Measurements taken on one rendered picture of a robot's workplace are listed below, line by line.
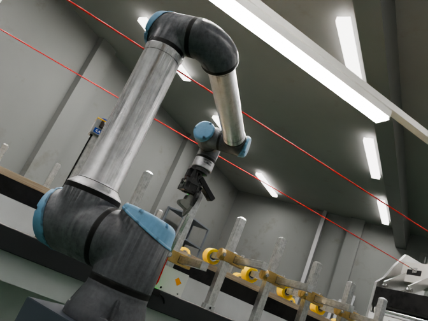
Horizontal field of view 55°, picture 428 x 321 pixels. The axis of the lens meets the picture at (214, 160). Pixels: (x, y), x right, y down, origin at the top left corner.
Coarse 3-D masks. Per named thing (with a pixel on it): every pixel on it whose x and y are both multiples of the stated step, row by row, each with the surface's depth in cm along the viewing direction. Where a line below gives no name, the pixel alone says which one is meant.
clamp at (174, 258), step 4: (172, 252) 173; (176, 252) 174; (172, 256) 173; (176, 256) 174; (184, 256) 176; (168, 260) 173; (172, 260) 173; (176, 260) 174; (176, 264) 175; (180, 264) 174; (184, 268) 180; (188, 268) 176
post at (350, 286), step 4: (348, 284) 217; (352, 284) 216; (348, 288) 215; (352, 288) 215; (344, 292) 217; (348, 292) 214; (352, 292) 215; (344, 296) 215; (348, 296) 214; (352, 296) 215; (344, 300) 214; (348, 300) 213; (336, 320) 212; (340, 320) 210; (344, 320) 211
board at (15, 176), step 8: (0, 168) 168; (8, 176) 169; (16, 176) 171; (24, 184) 172; (32, 184) 173; (192, 256) 201; (240, 280) 211; (256, 288) 215; (272, 296) 218; (288, 304) 222; (296, 304) 224; (312, 312) 228; (320, 320) 230; (328, 320) 233
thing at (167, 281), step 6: (168, 270) 172; (174, 270) 173; (162, 276) 170; (168, 276) 172; (174, 276) 173; (180, 276) 174; (186, 276) 175; (162, 282) 170; (168, 282) 171; (174, 282) 172; (186, 282) 175; (162, 288) 170; (168, 288) 171; (174, 288) 172; (180, 288) 173; (174, 294) 172; (180, 294) 173
